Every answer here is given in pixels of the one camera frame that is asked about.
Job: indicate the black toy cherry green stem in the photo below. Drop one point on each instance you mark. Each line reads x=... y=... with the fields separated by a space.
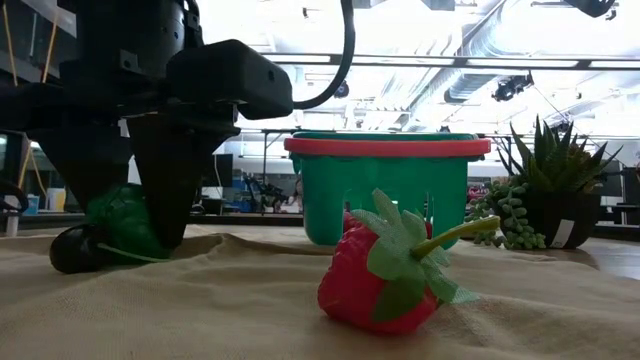
x=75 y=250

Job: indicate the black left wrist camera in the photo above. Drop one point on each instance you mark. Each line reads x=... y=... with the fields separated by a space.
x=235 y=75

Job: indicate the black ceiling spotlight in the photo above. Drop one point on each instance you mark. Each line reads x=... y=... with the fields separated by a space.
x=510 y=87
x=344 y=91

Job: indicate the tan cloth mat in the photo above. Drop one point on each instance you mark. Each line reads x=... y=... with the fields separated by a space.
x=200 y=310

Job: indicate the black computer monitor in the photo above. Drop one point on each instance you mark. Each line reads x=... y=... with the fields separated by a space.
x=222 y=170

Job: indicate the red toy strawberry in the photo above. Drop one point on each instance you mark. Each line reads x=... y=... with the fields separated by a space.
x=350 y=290

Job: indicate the white bucket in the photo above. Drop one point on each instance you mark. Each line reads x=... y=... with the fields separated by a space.
x=56 y=200

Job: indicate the potted artificial succulent plant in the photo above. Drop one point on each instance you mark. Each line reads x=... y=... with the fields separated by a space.
x=555 y=170

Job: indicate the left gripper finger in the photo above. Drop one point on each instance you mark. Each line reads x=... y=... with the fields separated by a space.
x=170 y=175
x=85 y=160

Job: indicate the dark red toy cherry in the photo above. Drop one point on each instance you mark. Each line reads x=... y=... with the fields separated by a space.
x=428 y=229

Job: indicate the dark green toy bell pepper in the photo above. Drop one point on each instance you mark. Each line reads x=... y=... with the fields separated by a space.
x=125 y=225

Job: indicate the white plastic post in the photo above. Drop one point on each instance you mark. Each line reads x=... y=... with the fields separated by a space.
x=12 y=225

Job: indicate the teal basket orange rim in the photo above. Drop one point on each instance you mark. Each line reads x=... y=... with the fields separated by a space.
x=325 y=200

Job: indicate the long LED light bar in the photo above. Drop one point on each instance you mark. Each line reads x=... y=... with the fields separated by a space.
x=400 y=60

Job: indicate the blue box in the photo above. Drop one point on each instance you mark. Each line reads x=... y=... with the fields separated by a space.
x=31 y=206

